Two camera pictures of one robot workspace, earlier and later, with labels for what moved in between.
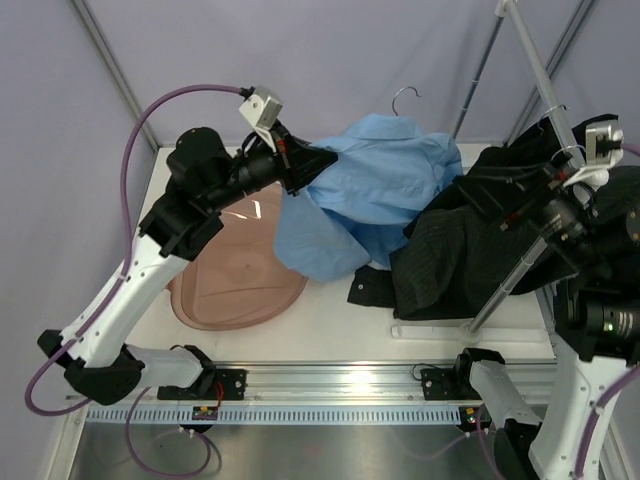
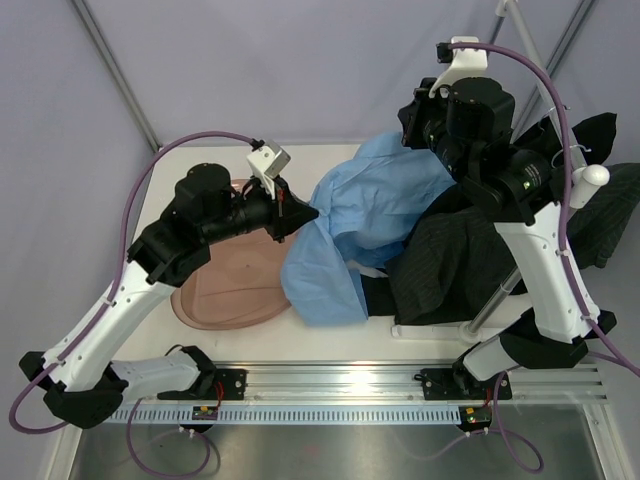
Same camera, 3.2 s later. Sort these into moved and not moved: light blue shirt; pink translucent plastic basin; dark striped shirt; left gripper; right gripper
Moved: light blue shirt; right gripper; left gripper
Not moved: pink translucent plastic basin; dark striped shirt
